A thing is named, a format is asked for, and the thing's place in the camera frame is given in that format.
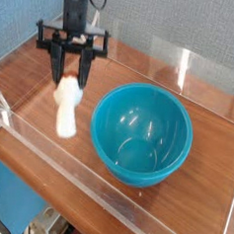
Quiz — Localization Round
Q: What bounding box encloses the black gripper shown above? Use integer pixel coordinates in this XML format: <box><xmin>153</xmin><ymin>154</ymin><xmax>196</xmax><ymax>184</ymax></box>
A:
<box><xmin>36</xmin><ymin>0</ymin><xmax>109</xmax><ymax>90</ymax></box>

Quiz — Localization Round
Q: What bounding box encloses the white plush mushroom brown cap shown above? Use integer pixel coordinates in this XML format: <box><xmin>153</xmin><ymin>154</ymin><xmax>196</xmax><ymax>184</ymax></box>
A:
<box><xmin>53</xmin><ymin>72</ymin><xmax>83</xmax><ymax>138</ymax></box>

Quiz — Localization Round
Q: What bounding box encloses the blue plastic bowl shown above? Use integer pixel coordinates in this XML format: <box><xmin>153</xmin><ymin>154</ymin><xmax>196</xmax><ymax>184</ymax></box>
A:
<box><xmin>90</xmin><ymin>83</ymin><xmax>194</xmax><ymax>188</ymax></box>

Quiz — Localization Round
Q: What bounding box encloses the clear acrylic front barrier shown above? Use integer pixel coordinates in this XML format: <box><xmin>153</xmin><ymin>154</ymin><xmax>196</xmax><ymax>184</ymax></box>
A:
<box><xmin>0</xmin><ymin>112</ymin><xmax>176</xmax><ymax>234</ymax></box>

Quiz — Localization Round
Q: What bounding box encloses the clear acrylic barrier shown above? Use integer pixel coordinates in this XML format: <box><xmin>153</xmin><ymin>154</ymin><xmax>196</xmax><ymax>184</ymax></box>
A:
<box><xmin>0</xmin><ymin>112</ymin><xmax>176</xmax><ymax>234</ymax></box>
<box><xmin>74</xmin><ymin>17</ymin><xmax>234</xmax><ymax>128</ymax></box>

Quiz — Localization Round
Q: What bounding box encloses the clear acrylic back barrier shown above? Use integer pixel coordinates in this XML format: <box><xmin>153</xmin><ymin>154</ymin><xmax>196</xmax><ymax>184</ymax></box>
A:
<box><xmin>74</xmin><ymin>17</ymin><xmax>234</xmax><ymax>128</ymax></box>

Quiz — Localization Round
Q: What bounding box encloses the white device under table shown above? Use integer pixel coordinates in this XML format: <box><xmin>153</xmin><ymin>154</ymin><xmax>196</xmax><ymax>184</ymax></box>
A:
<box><xmin>26</xmin><ymin>206</ymin><xmax>69</xmax><ymax>234</ymax></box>

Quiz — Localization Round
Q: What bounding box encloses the clear acrylic corner bracket back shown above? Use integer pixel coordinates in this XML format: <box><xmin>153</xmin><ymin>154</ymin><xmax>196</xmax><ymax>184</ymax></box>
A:
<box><xmin>92</xmin><ymin>11</ymin><xmax>101</xmax><ymax>28</ymax></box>

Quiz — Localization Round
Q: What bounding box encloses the black cable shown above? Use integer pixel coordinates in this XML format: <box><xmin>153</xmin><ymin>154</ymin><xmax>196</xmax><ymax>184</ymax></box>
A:
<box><xmin>86</xmin><ymin>0</ymin><xmax>109</xmax><ymax>12</ymax></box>

